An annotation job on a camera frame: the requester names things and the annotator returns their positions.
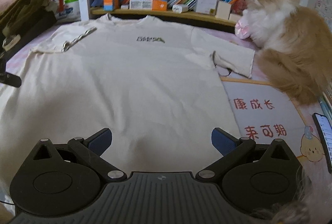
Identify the teal pencil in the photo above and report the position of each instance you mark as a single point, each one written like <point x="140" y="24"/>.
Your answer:
<point x="325" y="102"/>

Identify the black smartphone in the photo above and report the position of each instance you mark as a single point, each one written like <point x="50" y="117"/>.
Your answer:
<point x="324" y="135"/>

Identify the orange pen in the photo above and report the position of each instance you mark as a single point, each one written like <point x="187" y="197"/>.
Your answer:
<point x="234" y="0"/>

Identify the pink checked cartoon desk mat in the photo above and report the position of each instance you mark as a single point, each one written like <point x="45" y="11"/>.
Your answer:
<point x="272" y="120"/>

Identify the white square box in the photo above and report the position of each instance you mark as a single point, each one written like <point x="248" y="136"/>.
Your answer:
<point x="206" y="4"/>

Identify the black case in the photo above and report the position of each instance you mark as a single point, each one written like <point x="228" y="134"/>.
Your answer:
<point x="39" y="24"/>

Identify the cream pen holder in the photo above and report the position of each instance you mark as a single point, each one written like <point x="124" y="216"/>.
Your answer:
<point x="223" y="9"/>

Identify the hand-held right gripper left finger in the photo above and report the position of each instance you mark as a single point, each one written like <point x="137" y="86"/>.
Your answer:
<point x="101" y="139"/>

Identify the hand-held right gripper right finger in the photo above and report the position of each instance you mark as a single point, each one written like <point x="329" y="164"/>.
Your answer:
<point x="223" y="141"/>

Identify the orange and white cat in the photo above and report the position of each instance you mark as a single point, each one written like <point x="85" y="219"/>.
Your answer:
<point x="293" y="39"/>

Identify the white pen cup green rim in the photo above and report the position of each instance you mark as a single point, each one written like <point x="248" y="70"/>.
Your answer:
<point x="71" y="9"/>

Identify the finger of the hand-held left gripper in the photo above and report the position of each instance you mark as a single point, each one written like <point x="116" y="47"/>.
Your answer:
<point x="10" y="79"/>

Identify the pink plush bunny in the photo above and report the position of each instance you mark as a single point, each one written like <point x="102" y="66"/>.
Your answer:
<point x="242" y="29"/>

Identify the white charger plug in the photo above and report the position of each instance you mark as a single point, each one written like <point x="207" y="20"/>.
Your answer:
<point x="180" y="8"/>

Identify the flat white orange box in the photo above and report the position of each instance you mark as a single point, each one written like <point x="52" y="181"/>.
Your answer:
<point x="150" y="4"/>

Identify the cream printed t-shirt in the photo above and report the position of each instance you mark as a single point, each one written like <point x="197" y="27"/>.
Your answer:
<point x="129" y="78"/>

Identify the small cream box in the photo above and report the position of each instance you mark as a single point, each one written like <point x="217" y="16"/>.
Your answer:
<point x="234" y="17"/>

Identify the olive green garment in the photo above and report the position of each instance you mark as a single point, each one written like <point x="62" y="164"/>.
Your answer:
<point x="23" y="8"/>

